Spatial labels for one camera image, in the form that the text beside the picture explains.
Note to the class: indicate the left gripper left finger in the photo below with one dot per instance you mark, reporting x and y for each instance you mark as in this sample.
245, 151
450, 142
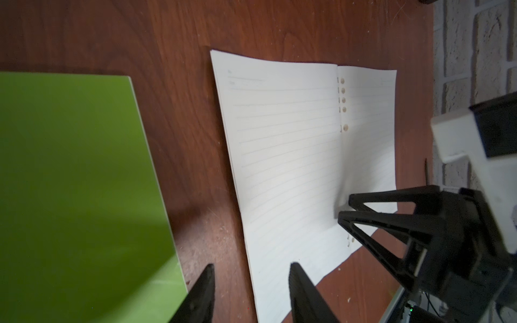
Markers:
198, 306

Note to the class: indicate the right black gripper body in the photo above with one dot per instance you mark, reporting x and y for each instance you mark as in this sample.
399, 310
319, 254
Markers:
456, 254

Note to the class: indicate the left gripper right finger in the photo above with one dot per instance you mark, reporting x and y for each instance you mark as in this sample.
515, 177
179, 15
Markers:
307, 303

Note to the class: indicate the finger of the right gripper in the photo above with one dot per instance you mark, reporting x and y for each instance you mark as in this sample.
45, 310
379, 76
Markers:
391, 200
398, 242

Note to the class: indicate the notebook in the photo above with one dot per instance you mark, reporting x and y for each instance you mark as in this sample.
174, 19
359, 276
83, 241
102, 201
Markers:
302, 138
85, 236

